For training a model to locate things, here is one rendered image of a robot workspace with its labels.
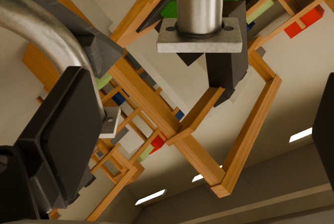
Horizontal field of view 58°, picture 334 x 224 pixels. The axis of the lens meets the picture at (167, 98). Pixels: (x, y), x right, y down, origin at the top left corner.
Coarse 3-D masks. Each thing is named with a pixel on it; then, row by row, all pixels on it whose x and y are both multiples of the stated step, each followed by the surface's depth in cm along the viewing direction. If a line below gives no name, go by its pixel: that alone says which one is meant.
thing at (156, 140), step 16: (128, 64) 711; (112, 80) 598; (144, 80) 712; (112, 96) 591; (128, 96) 607; (160, 96) 717; (176, 112) 664; (96, 144) 518; (144, 144) 568; (160, 144) 599; (96, 160) 548; (112, 160) 519; (128, 160) 588; (112, 176) 552
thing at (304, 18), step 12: (264, 0) 521; (276, 0) 533; (324, 0) 485; (252, 12) 546; (288, 12) 516; (300, 12) 503; (312, 12) 504; (252, 24) 590; (288, 24) 522; (300, 24) 516
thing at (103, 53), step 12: (36, 0) 27; (48, 0) 28; (60, 12) 28; (72, 12) 29; (72, 24) 29; (84, 24) 29; (84, 36) 29; (96, 36) 30; (84, 48) 28; (96, 48) 30; (108, 48) 30; (120, 48) 31; (96, 60) 30; (108, 60) 31; (96, 72) 30
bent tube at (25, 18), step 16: (0, 0) 23; (16, 0) 23; (0, 16) 23; (16, 16) 23; (32, 16) 24; (48, 16) 24; (16, 32) 24; (32, 32) 24; (48, 32) 24; (64, 32) 25; (48, 48) 25; (64, 48) 25; (80, 48) 26; (64, 64) 26; (80, 64) 26; (96, 96) 30; (112, 112) 33; (112, 128) 31
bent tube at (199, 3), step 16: (176, 0) 19; (192, 0) 18; (208, 0) 18; (192, 16) 19; (208, 16) 19; (160, 32) 21; (176, 32) 20; (192, 32) 19; (208, 32) 19; (224, 32) 20; (240, 32) 20; (160, 48) 20; (176, 48) 20; (192, 48) 19; (208, 48) 19; (224, 48) 19; (240, 48) 19
